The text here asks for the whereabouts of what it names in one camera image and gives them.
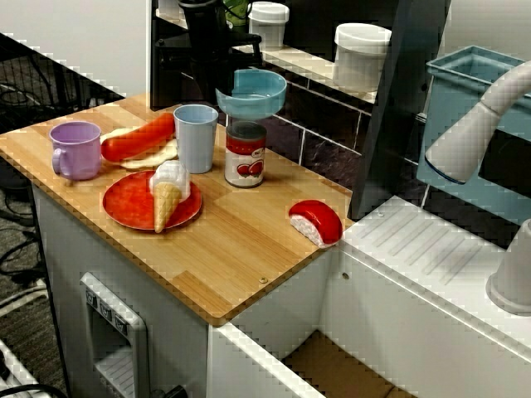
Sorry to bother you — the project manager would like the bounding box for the orange toy sausage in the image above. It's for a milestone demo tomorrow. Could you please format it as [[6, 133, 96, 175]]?
[[100, 112, 178, 163]]

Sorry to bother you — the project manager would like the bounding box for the white kitchen cabinet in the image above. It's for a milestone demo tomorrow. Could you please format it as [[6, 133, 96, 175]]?
[[31, 182, 211, 398]]

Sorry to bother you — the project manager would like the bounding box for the toy ice cream cone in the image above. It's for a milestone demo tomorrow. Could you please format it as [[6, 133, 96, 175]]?
[[149, 160, 192, 234]]

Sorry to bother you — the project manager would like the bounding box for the pale blue plastic cup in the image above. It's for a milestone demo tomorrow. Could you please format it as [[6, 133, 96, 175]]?
[[173, 104, 220, 174]]

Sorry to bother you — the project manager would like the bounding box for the green canister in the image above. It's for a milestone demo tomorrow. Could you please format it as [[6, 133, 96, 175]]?
[[223, 0, 252, 33]]

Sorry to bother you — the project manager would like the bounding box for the white sink unit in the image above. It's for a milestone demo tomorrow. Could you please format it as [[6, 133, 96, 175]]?
[[209, 194, 531, 398]]

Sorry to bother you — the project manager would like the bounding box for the grey toy faucet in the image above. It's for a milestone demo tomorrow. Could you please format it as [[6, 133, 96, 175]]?
[[424, 61, 531, 318]]

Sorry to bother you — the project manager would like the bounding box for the red round plate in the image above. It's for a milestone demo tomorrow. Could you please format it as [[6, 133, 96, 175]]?
[[102, 170, 203, 231]]

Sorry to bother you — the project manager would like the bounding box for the red toy sushi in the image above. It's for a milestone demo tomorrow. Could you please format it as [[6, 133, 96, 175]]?
[[288, 199, 343, 249]]

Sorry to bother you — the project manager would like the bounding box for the purple plastic mug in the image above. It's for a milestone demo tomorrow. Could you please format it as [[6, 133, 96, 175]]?
[[48, 120, 103, 182]]

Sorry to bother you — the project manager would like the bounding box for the dark grey upright panel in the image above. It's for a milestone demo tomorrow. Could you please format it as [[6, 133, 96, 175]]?
[[350, 0, 452, 221]]

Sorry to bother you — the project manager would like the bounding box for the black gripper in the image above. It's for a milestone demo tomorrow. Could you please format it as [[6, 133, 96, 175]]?
[[157, 6, 263, 99]]

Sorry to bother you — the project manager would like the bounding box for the aluminium frame rail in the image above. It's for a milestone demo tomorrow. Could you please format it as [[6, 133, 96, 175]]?
[[0, 337, 41, 398]]

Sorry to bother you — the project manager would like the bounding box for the tomato soup can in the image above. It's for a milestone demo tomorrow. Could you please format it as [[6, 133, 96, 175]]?
[[225, 119, 267, 189]]

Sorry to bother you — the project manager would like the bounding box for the light blue bowl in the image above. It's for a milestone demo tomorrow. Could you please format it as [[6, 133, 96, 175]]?
[[215, 68, 288, 124]]

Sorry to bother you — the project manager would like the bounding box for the grey ice dispenser panel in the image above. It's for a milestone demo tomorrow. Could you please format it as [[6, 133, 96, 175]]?
[[79, 271, 149, 398]]

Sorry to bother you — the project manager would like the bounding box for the black floor cable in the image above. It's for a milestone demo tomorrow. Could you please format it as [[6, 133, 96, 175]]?
[[0, 383, 70, 398]]

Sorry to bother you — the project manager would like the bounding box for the large white lidded jar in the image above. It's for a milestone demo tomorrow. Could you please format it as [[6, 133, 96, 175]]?
[[334, 22, 392, 93]]

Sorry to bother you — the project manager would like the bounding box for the white floor cable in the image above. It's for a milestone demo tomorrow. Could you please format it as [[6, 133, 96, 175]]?
[[0, 277, 49, 318]]

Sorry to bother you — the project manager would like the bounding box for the small white lidded jar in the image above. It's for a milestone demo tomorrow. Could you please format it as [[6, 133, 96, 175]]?
[[247, 1, 290, 52]]

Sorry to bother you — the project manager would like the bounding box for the teal plastic bin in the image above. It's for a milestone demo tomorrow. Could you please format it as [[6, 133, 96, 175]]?
[[416, 44, 531, 219]]

